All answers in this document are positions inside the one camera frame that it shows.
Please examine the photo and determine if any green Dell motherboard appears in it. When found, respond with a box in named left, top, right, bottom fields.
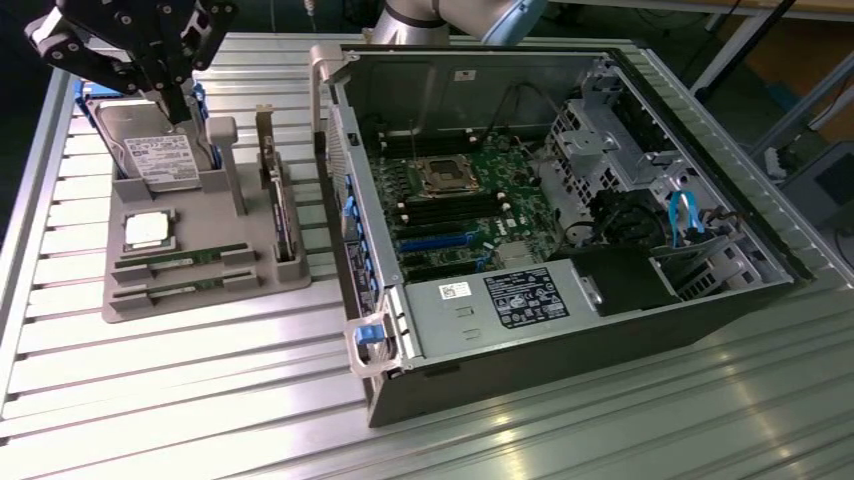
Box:
left=368, top=123, right=557, bottom=282

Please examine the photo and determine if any graphics card with metal bracket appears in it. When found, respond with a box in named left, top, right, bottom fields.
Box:
left=254, top=103, right=298, bottom=264

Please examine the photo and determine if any black looped wire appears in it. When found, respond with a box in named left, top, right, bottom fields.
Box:
left=494, top=81, right=557, bottom=137

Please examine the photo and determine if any silver metal disk bay cage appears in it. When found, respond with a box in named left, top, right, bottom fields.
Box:
left=536, top=55, right=695, bottom=236

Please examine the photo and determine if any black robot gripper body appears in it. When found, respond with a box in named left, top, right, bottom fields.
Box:
left=53, top=0, right=204, bottom=76

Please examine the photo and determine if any blue SATA wire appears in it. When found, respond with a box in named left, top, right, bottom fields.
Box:
left=664, top=188, right=705, bottom=249

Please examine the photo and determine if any white plug strip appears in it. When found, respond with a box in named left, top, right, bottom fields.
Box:
left=761, top=146, right=789, bottom=177

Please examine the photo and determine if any black RAM slot bank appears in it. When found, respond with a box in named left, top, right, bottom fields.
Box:
left=396, top=190, right=510, bottom=223
left=377, top=128, right=480, bottom=155

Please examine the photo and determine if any blue expansion slot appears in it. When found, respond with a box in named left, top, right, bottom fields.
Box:
left=396, top=230, right=469, bottom=254

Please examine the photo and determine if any small silver chipset heatsink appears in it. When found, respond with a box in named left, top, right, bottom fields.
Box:
left=493, top=243, right=536, bottom=265

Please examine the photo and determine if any grey power supply unit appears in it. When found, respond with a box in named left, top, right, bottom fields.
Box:
left=401, top=261, right=603, bottom=359

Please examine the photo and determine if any hard disk with blue carrier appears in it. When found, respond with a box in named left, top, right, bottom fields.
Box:
left=73, top=79, right=209, bottom=194

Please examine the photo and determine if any blue case latch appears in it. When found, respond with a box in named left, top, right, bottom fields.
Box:
left=354, top=323, right=389, bottom=347

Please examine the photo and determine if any green RAM stick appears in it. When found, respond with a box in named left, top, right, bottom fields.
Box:
left=141, top=278, right=225, bottom=297
left=115, top=247, right=225, bottom=269

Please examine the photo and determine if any silver CPU chip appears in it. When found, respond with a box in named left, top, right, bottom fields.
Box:
left=122, top=211, right=172, bottom=249

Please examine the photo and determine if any grey box with dark screen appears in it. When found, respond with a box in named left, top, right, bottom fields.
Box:
left=777, top=138, right=854, bottom=213

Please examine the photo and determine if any grey plastic parts rack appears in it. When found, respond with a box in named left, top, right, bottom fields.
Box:
left=98, top=102, right=314, bottom=324

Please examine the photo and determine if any CPU socket with metal frame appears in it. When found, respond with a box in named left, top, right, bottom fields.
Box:
left=410, top=156, right=482, bottom=199

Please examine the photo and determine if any black open PC case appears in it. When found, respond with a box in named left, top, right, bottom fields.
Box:
left=308, top=41, right=819, bottom=429

